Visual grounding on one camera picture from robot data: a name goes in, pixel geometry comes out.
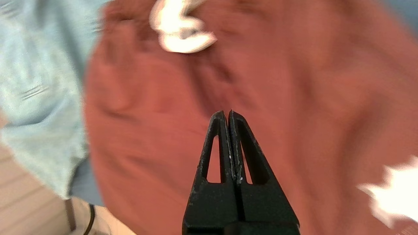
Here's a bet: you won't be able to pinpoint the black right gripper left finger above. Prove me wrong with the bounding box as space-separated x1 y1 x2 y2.
182 110 241 234

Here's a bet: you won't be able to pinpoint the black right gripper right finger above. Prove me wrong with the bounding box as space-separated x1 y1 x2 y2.
229 110 301 234

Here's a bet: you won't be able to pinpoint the rust brown shorts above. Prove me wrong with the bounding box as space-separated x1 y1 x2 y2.
83 0 418 235

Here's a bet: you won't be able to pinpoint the light blue denim shorts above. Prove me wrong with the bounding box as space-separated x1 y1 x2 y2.
0 0 113 200

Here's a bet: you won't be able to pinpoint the blue bed cover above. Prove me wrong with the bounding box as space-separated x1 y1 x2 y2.
69 0 418 207

